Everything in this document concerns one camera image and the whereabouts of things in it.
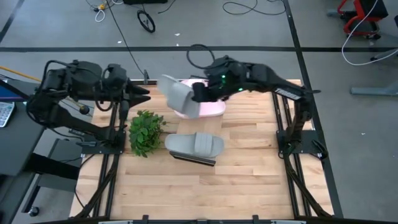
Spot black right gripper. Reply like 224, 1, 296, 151
203, 55, 252, 100

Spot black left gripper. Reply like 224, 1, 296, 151
101, 63, 152, 108

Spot pink slide sandal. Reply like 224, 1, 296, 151
173, 99, 227, 120
181, 78, 210, 91

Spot grey slide sandal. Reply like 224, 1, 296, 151
164, 131, 225, 159
157, 73, 203, 119

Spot green leafy plant black pot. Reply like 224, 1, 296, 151
128, 109, 169, 158

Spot wooden box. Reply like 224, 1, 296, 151
169, 74, 231, 167

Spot black desk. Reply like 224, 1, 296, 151
0, 79, 83, 224

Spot black monitor blue screen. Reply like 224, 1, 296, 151
0, 79, 30, 103

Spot grey calculator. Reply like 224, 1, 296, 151
0, 101, 16, 128

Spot grey table leg base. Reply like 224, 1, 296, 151
350, 48, 398, 96

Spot red and black cart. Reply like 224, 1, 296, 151
326, 0, 389, 40

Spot long black cable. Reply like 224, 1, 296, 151
105, 0, 147, 77

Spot black floor cable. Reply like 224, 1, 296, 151
222, 0, 287, 16

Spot black coiled cable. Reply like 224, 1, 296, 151
136, 9, 156, 34

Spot white cable yellow plug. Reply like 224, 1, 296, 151
95, 2, 107, 23

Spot yellow floor cable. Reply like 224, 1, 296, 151
0, 65, 85, 110

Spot white floor cable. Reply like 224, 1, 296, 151
341, 0, 398, 67

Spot black aluminium table frame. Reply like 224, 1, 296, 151
70, 79, 345, 224

